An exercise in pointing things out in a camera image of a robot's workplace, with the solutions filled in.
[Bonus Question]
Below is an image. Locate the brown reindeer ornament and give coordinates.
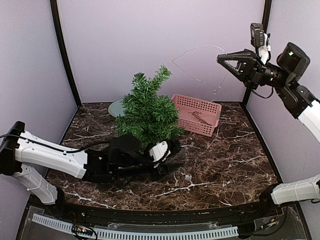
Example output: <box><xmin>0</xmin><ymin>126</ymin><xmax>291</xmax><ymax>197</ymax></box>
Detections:
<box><xmin>188</xmin><ymin>111</ymin><xmax>211</xmax><ymax>125</ymax></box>

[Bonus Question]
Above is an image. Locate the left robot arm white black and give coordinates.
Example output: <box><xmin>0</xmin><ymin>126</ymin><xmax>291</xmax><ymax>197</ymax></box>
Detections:
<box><xmin>0</xmin><ymin>121</ymin><xmax>182</xmax><ymax>218</ymax></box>

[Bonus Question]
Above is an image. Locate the white slotted cable duct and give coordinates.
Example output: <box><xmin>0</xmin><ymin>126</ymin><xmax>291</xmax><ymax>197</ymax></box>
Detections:
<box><xmin>31</xmin><ymin>213</ymin><xmax>239</xmax><ymax>240</ymax></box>

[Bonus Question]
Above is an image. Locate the left black frame post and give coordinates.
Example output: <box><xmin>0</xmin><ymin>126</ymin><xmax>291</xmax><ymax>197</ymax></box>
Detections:
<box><xmin>49</xmin><ymin>0</ymin><xmax>82</xmax><ymax>108</ymax></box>

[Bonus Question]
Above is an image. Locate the pink plastic basket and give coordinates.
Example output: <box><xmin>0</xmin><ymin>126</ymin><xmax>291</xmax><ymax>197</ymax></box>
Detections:
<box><xmin>171</xmin><ymin>94</ymin><xmax>222</xmax><ymax>137</ymax></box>

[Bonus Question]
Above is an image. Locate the pale green plate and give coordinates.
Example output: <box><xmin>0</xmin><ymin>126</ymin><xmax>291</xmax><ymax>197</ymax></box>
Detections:
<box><xmin>108</xmin><ymin>98</ymin><xmax>125</xmax><ymax>118</ymax></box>

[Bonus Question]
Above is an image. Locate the small green christmas tree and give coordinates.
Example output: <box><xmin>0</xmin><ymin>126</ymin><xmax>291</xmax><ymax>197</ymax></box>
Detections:
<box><xmin>115</xmin><ymin>65</ymin><xmax>184</xmax><ymax>146</ymax></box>

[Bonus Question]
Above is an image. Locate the black front rail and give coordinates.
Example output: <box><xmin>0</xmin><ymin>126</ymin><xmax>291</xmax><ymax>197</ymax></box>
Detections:
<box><xmin>27</xmin><ymin>194</ymin><xmax>287</xmax><ymax>229</ymax></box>

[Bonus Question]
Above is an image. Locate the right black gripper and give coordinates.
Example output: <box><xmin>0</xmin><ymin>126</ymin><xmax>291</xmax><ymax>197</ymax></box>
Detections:
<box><xmin>217</xmin><ymin>47</ymin><xmax>292</xmax><ymax>89</ymax></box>

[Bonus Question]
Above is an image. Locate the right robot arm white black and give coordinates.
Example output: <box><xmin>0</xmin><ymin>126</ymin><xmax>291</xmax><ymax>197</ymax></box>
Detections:
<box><xmin>216</xmin><ymin>42</ymin><xmax>320</xmax><ymax>217</ymax></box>

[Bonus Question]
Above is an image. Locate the black frame post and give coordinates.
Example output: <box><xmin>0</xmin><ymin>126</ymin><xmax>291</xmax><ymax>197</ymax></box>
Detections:
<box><xmin>49</xmin><ymin>0</ymin><xmax>82</xmax><ymax>108</ymax></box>
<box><xmin>241</xmin><ymin>0</ymin><xmax>273</xmax><ymax>107</ymax></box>

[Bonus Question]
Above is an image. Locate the right black frame post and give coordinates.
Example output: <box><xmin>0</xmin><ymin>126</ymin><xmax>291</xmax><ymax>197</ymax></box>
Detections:
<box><xmin>241</xmin><ymin>0</ymin><xmax>273</xmax><ymax>107</ymax></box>

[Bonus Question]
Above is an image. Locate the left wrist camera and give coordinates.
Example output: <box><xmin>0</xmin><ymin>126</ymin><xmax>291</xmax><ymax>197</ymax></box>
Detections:
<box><xmin>144</xmin><ymin>139</ymin><xmax>181</xmax><ymax>164</ymax></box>

